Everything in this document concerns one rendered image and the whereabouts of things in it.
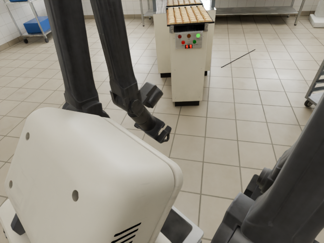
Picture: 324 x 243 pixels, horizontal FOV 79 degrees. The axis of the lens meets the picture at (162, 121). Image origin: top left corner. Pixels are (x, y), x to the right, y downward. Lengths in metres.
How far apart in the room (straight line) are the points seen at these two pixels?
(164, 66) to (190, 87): 0.76
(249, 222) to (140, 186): 0.13
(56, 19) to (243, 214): 0.41
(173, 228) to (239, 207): 0.28
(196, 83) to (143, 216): 1.96
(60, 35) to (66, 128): 0.21
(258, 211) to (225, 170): 1.52
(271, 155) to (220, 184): 0.56
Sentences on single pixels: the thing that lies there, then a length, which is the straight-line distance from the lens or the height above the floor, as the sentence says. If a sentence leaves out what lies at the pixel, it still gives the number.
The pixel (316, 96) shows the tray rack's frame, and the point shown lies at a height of 0.15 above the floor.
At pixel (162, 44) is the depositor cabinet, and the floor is 0.49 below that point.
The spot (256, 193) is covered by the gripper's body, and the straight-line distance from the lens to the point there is 0.57.
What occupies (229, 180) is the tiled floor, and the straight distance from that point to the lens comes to 1.71.
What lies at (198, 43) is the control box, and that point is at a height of 0.74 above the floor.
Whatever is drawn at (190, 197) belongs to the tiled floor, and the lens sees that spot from 1.59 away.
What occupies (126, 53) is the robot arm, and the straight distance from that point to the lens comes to 0.50.
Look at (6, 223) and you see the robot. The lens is 0.42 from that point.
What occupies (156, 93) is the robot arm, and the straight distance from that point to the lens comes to 0.63.
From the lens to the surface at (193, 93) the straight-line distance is 2.21.
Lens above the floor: 1.41
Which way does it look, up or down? 41 degrees down
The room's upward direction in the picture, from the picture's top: 5 degrees counter-clockwise
